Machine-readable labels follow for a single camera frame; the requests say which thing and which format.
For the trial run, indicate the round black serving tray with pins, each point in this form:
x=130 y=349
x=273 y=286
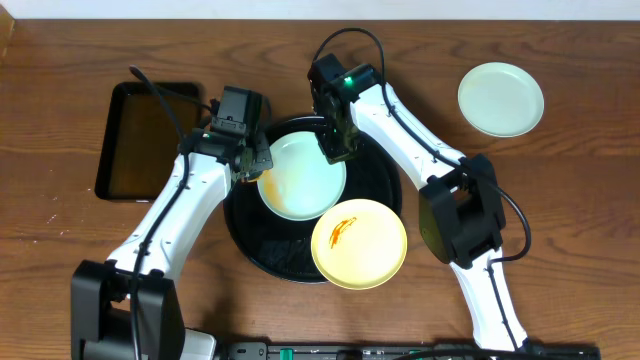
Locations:
x=282 y=247

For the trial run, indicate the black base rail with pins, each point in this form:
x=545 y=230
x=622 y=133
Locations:
x=453 y=351

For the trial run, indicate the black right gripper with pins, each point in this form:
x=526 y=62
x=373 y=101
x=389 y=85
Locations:
x=333 y=153

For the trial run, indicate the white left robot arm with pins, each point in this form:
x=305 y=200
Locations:
x=127 y=307

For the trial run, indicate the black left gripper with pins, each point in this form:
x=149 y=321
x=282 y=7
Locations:
x=255 y=163

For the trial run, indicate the mint plate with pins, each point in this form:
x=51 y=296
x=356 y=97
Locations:
x=302 y=185
x=500 y=99

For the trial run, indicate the yellow plate with sauce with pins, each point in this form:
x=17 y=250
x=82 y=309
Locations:
x=359 y=244

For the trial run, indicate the black rectangular water tray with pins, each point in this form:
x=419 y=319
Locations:
x=139 y=146

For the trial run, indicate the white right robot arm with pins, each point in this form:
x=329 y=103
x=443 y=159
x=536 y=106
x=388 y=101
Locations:
x=461 y=213

